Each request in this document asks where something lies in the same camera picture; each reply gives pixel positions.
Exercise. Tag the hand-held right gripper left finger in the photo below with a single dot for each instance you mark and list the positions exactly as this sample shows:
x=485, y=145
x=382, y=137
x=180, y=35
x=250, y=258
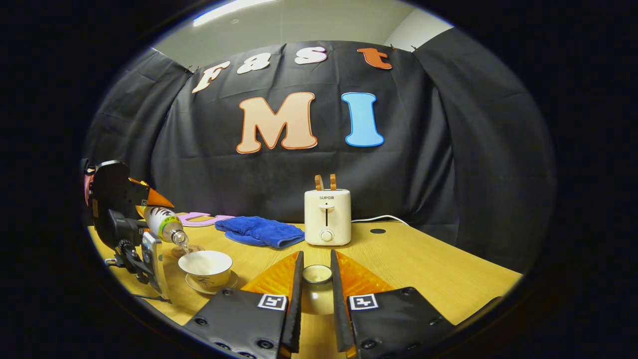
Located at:
x=296, y=319

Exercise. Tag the black backdrop cloth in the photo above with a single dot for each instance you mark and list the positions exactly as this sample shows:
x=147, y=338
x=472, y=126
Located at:
x=448, y=149

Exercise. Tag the cream ceramic saucer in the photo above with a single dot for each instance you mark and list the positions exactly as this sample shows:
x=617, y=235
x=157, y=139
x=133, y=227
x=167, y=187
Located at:
x=229, y=284

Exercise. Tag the white label water bottle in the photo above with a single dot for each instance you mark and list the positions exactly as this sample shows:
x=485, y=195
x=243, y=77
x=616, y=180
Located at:
x=162, y=222

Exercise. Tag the blue towel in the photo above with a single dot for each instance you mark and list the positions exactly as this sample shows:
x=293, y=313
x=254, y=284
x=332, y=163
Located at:
x=259, y=230

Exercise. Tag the pink paper cutout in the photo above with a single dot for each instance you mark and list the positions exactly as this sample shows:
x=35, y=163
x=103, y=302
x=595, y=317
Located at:
x=199, y=221

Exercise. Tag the round clear coaster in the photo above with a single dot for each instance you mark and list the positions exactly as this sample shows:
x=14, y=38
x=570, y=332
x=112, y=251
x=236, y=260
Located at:
x=197, y=248

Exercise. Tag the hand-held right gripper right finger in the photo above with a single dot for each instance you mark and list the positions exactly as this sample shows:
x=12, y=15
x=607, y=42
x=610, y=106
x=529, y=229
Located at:
x=339, y=319

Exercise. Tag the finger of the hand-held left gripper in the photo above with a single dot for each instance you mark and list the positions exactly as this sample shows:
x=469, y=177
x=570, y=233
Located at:
x=149, y=197

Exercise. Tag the white toaster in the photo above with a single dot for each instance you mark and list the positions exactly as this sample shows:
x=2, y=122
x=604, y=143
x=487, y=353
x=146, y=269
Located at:
x=327, y=217

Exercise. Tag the brown bread slice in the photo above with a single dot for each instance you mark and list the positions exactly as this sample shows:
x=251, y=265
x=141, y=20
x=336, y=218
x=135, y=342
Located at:
x=333, y=182
x=319, y=183

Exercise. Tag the cream ceramic teacup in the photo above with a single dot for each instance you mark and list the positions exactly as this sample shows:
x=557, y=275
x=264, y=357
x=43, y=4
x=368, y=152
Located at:
x=205, y=267

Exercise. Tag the cream teacup lid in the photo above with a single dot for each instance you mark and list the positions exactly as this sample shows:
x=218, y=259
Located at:
x=317, y=294

